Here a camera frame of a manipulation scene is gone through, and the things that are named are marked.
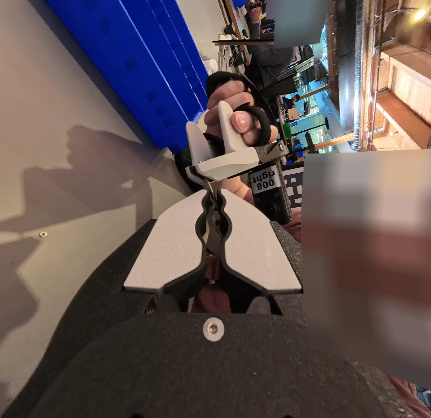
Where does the person's right hand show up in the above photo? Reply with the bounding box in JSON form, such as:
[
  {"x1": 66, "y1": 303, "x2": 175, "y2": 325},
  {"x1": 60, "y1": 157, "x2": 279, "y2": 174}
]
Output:
[{"x1": 203, "y1": 81, "x2": 280, "y2": 147}]

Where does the framed marker sign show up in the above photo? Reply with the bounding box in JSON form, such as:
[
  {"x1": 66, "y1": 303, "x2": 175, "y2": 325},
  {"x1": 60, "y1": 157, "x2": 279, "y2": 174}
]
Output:
[{"x1": 282, "y1": 165, "x2": 304, "y2": 210}]

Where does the silver ventilation duct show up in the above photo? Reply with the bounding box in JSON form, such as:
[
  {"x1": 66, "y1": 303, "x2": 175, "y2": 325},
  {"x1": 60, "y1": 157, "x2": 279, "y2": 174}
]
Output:
[{"x1": 350, "y1": 0, "x2": 369, "y2": 151}]

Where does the blue plastic bin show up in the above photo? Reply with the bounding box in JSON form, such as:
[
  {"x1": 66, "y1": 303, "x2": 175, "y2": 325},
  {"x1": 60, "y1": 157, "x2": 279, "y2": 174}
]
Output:
[{"x1": 35, "y1": 0, "x2": 209, "y2": 155}]

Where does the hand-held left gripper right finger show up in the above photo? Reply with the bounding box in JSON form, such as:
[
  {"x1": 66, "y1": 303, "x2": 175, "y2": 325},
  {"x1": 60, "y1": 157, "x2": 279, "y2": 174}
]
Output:
[{"x1": 217, "y1": 189, "x2": 302, "y2": 296}]

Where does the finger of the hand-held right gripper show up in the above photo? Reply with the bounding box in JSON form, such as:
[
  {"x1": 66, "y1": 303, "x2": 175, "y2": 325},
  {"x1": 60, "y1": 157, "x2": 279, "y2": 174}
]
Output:
[
  {"x1": 185, "y1": 121, "x2": 212, "y2": 187},
  {"x1": 198, "y1": 101, "x2": 261, "y2": 183}
]

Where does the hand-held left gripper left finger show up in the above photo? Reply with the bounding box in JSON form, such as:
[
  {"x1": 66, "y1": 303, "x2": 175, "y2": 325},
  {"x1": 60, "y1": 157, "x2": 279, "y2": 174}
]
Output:
[{"x1": 123, "y1": 189, "x2": 207, "y2": 295}]

